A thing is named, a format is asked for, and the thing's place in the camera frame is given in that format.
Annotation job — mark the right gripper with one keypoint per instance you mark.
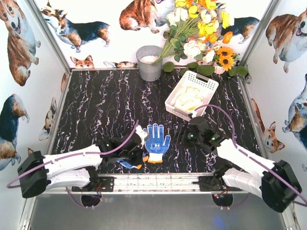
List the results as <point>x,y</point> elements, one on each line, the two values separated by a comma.
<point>182,135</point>

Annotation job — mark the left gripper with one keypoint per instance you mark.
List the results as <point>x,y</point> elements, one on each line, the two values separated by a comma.
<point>134,155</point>

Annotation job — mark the blue dotted glove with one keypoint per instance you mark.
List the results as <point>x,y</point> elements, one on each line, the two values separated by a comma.
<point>128,165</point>
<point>157,143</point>

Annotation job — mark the cream knit glove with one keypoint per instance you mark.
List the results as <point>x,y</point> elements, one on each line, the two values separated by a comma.
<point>188,99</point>

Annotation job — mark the white plastic storage basket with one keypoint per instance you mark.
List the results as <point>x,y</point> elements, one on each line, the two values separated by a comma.
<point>206,86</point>

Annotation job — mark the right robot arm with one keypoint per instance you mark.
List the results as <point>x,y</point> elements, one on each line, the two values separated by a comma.
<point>274,182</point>

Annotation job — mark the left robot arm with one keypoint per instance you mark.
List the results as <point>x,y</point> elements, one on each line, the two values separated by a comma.
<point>77,168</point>

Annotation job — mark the sunflower pot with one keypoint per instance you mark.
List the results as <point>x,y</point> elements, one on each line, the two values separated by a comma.
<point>225,59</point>

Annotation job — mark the grey metal bucket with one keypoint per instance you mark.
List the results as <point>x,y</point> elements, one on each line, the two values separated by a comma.
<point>149,64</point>

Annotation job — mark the artificial flower bouquet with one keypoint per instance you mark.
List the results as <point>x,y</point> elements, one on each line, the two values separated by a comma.
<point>194,30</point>

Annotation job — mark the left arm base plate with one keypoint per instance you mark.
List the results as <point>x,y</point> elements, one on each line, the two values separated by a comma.
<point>104,184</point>

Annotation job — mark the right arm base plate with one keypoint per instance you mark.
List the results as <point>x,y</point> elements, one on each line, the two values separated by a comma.
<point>211,184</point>

